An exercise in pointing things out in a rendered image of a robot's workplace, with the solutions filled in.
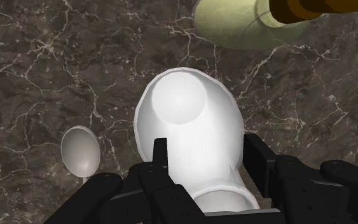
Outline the white spoon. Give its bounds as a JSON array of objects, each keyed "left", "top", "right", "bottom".
[{"left": 60, "top": 125, "right": 101, "bottom": 185}]

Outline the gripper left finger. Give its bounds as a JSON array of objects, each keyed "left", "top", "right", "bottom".
[{"left": 43, "top": 137, "right": 206, "bottom": 224}]

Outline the white cup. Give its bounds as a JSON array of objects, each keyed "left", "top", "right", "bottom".
[{"left": 133, "top": 66, "right": 261, "bottom": 213}]

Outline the pale green vase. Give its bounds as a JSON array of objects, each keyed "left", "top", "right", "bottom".
[{"left": 193, "top": 0, "right": 310, "bottom": 51}]

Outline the brown bottle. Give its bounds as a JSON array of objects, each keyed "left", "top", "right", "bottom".
[{"left": 268, "top": 0, "right": 358, "bottom": 25}]

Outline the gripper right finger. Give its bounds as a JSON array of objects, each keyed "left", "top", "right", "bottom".
[{"left": 243, "top": 133, "right": 358, "bottom": 224}]

